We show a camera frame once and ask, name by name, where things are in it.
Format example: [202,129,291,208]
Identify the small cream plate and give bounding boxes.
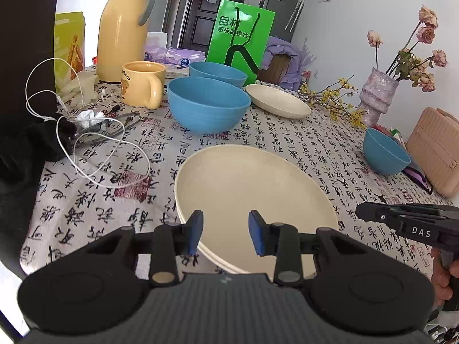
[245,83,312,119]

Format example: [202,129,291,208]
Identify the yellow flower branch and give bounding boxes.
[299,77,368,130]

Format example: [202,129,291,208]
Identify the pink handbag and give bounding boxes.
[405,107,459,198]

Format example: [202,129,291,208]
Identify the yellow bear mug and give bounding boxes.
[120,61,167,110]

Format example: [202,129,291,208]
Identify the black cloth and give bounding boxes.
[0,116,77,190]

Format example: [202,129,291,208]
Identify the person's right hand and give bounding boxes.
[431,249,459,307]

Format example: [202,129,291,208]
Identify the cream rubber gloves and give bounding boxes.
[59,71,100,110]

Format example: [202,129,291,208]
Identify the yellow thermos jug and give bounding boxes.
[97,0,158,83]

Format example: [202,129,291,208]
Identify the small blue bowl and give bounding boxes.
[363,128,412,176]

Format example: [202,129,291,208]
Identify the white purple tissue pack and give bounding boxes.
[143,32,169,62]

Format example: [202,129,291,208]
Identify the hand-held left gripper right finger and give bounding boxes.
[248,210,363,289]

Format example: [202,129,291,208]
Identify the crumpled white tissue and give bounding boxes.
[75,110,104,128]

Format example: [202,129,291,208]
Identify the grey purple cloth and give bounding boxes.
[403,165,435,192]

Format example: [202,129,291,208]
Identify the purple dried grass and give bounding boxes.
[300,38,318,66]

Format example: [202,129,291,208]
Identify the green paper bag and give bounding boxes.
[205,0,276,87]

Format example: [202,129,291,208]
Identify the grey refrigerator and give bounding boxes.
[260,0,305,44]

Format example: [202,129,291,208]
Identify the white earphone cable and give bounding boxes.
[25,58,151,189]

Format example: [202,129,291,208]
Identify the black monitor panel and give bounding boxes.
[0,0,63,130]

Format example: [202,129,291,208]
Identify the dark brown door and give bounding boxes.
[178,0,252,54]

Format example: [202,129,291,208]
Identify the yellow green carton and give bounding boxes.
[55,11,87,79]

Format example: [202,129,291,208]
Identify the large blue bowl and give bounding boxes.
[188,61,248,88]
[166,77,252,133]

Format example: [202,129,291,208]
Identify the white umbrella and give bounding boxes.
[285,0,307,31]

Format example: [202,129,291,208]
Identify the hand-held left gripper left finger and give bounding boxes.
[88,210,204,288]

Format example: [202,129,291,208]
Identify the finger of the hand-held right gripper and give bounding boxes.
[356,202,407,230]

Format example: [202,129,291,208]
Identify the red packet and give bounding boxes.
[373,125,406,147]

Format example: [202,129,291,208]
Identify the purple jacket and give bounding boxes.
[263,36,316,92]

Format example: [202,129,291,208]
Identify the pale pink vase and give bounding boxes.
[357,68,400,128]

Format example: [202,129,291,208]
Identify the eyeglasses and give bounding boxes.
[73,112,142,139]

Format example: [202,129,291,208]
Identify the wooden chair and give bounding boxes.
[258,53,293,83]

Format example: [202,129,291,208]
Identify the dried pink roses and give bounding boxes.
[366,5,449,93]

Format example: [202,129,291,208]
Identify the white flat box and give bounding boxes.
[164,64,190,78]

